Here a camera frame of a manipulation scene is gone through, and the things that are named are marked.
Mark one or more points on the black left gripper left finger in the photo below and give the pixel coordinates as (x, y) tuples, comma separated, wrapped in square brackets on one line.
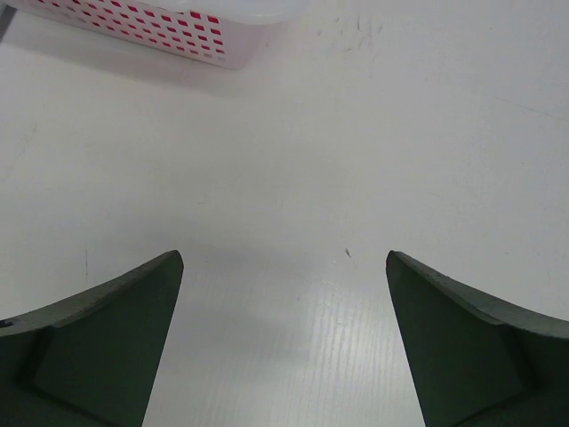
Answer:
[(90, 359)]

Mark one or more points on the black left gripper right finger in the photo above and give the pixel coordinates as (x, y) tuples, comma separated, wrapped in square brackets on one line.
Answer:
[(475, 359)]

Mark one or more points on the white perforated plastic basket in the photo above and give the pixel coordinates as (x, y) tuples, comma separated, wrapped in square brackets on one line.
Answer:
[(224, 33)]

